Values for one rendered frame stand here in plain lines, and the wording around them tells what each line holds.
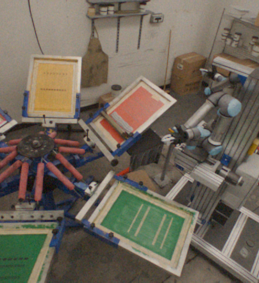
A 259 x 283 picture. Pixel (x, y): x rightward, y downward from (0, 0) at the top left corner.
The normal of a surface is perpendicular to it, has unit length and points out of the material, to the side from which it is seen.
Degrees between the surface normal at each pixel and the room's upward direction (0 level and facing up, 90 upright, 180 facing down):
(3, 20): 90
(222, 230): 0
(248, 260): 0
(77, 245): 0
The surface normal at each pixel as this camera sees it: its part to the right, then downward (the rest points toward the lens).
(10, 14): 0.56, 0.59
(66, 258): 0.10, -0.75
